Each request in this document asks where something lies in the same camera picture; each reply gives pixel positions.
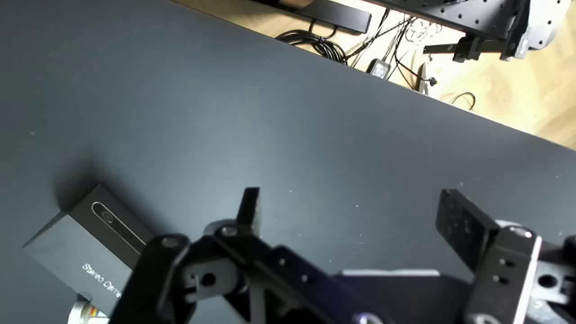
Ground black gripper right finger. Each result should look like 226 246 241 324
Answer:
435 188 576 324

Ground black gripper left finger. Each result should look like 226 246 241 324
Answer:
107 186 385 324

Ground grey power adapter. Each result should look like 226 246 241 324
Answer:
365 57 392 80

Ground black metal bar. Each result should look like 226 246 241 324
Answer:
250 0 374 37

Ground black ZED camera box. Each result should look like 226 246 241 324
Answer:
23 183 158 318

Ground black clamp bracket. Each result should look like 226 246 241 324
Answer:
421 35 503 66

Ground black coiled cable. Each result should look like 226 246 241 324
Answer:
275 28 350 66

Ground thin tangled cables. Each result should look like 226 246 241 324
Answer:
347 12 478 112

